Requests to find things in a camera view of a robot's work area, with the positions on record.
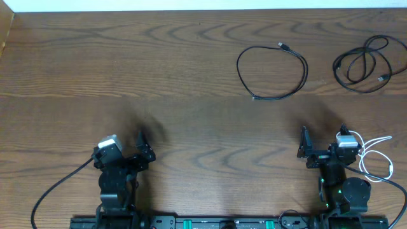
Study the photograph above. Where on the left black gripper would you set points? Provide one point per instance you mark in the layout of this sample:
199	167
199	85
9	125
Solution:
128	159

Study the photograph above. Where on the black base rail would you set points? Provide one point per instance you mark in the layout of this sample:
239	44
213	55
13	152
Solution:
171	222

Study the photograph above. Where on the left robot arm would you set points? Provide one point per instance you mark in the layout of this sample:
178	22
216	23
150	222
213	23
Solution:
118	182

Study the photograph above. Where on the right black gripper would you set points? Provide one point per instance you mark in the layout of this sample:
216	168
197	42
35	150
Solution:
322	156

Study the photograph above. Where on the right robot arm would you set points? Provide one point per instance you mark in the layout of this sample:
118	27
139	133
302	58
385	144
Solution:
346	197

